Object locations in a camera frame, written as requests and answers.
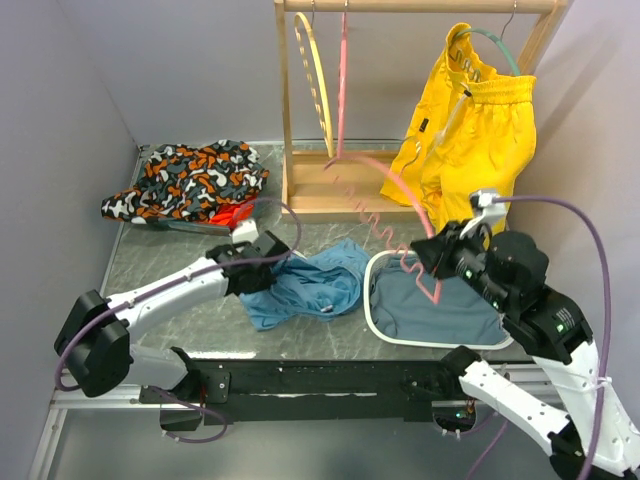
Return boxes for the light blue shorts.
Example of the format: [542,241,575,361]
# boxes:
[240,238,371,331]

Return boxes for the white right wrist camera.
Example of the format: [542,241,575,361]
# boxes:
[459,188,507,239]

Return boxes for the yellow hanger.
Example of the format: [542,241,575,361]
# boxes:
[294,12,335,158]

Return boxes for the wooden clothes rack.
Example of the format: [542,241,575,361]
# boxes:
[274,0,569,223]

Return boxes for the pink hanger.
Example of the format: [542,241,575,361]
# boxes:
[323,134,444,306]
[336,11,348,158]

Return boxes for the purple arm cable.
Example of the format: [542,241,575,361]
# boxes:
[53,197,303,445]
[464,195,612,480]

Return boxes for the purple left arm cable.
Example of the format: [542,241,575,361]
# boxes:
[53,197,303,445]

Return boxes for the yellow shorts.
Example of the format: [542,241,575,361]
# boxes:
[390,23,536,231]

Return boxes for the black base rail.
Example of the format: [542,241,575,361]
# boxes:
[139,357,496,426]

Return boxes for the grey-blue cloth in basket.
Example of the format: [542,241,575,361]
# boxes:
[370,257,506,344]

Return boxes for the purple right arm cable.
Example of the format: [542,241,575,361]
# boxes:
[464,195,612,480]

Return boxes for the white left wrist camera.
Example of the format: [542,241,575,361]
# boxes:
[231,218,259,244]

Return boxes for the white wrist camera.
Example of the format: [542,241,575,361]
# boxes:
[231,218,259,244]
[459,188,507,239]

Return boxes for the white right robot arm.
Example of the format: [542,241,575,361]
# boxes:
[411,222,639,479]

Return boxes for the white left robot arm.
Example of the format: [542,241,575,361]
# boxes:
[54,231,290,402]

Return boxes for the grey bin with red cloth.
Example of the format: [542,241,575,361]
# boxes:
[152,204,255,236]

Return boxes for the orange black patterned shorts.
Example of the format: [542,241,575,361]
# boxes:
[101,139,270,224]

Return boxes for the green hanger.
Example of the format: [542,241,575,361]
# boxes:
[450,28,521,76]

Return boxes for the white perforated laundry basket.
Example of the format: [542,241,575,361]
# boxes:
[363,249,516,350]

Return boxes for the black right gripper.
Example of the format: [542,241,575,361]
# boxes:
[407,216,509,309]

